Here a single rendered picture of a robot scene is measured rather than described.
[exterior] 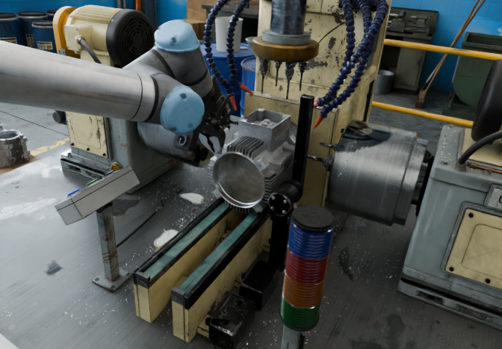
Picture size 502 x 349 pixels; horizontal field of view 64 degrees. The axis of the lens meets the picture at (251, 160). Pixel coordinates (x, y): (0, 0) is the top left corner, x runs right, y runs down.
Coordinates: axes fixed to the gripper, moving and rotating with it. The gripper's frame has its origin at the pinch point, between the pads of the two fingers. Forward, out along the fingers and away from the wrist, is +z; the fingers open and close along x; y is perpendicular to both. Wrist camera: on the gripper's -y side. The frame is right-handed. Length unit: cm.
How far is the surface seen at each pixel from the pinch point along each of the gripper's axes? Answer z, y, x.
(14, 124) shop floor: 163, 65, 309
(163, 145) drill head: 11.3, 4.1, 24.0
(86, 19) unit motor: -13, 26, 58
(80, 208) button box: -14.1, -29.4, 11.6
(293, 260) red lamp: -24, -27, -35
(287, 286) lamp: -18.7, -29.7, -34.3
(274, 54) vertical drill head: -11.4, 25.5, -6.9
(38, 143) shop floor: 155, 52, 256
